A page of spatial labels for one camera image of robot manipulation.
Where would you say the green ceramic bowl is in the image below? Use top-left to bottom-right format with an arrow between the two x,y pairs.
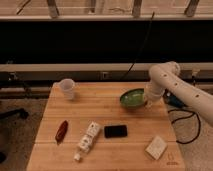
120,88 -> 145,108

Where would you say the black floor cable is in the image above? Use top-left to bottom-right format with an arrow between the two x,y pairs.
167,108 -> 202,145

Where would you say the clear plastic measuring cup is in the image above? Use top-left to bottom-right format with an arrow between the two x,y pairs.
58,79 -> 75,100

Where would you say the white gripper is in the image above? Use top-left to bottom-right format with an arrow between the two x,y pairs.
144,81 -> 165,108

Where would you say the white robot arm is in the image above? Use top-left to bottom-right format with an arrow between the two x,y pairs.
144,62 -> 213,127

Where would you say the black hanging cable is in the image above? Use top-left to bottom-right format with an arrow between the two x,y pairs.
119,11 -> 156,82

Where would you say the black smartphone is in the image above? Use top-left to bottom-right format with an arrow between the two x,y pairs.
104,125 -> 127,138

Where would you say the white sponge block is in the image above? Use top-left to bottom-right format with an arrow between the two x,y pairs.
146,136 -> 167,160

